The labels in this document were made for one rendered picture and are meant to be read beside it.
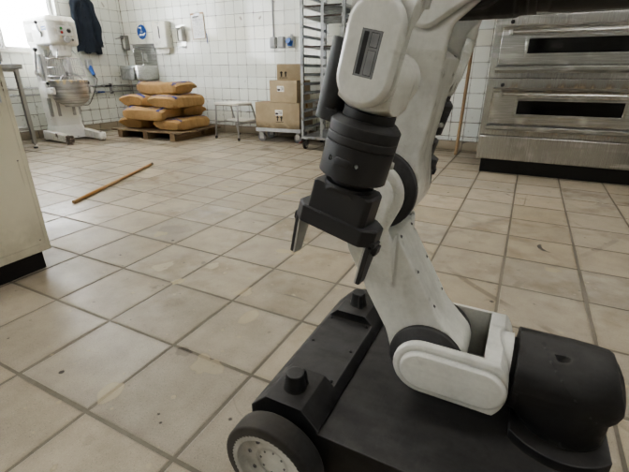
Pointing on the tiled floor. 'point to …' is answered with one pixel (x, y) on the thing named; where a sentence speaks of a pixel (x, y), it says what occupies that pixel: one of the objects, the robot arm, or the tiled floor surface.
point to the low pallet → (166, 132)
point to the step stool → (234, 115)
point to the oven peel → (463, 105)
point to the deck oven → (559, 96)
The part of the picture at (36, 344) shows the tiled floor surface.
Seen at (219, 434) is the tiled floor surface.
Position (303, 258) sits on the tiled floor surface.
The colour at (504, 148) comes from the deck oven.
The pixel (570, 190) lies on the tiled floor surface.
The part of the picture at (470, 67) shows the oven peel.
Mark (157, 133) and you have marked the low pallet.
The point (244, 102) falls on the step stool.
